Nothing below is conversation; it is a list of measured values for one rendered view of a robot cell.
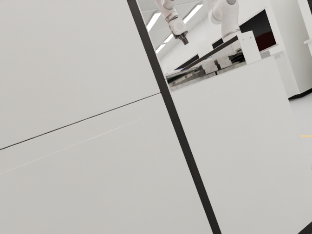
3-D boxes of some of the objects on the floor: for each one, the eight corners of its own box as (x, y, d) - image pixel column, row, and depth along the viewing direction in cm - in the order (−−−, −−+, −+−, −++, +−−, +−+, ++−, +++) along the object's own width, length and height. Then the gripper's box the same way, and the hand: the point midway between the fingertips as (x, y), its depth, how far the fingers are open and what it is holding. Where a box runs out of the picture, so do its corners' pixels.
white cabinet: (228, 322, 70) (145, 102, 65) (146, 215, 160) (108, 119, 155) (333, 224, 92) (276, 54, 87) (209, 178, 182) (178, 94, 178)
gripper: (178, 17, 135) (191, 41, 138) (161, 26, 131) (175, 51, 133) (183, 11, 128) (198, 36, 131) (165, 20, 124) (181, 46, 126)
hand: (185, 41), depth 132 cm, fingers closed
